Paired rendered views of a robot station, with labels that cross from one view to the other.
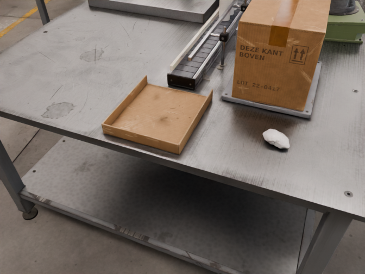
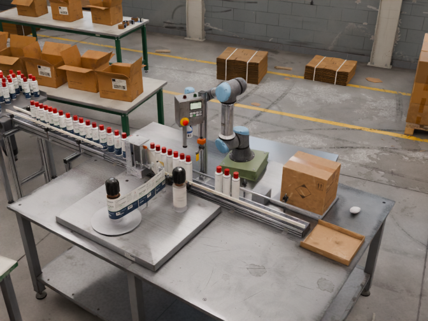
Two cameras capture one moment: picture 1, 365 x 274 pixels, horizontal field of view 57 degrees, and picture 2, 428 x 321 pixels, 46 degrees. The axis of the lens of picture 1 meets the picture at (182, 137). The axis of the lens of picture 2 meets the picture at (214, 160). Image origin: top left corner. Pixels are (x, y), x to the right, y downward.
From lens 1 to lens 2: 3.05 m
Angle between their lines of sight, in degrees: 63
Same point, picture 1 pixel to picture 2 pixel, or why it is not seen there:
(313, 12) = (320, 160)
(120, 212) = not seen: outside the picture
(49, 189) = not seen: outside the picture
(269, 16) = (322, 171)
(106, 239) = not seen: outside the picture
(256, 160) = (367, 220)
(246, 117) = (335, 216)
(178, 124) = (341, 238)
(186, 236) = (334, 308)
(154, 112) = (330, 245)
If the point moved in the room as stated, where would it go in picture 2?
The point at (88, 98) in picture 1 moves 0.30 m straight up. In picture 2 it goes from (313, 271) to (320, 228)
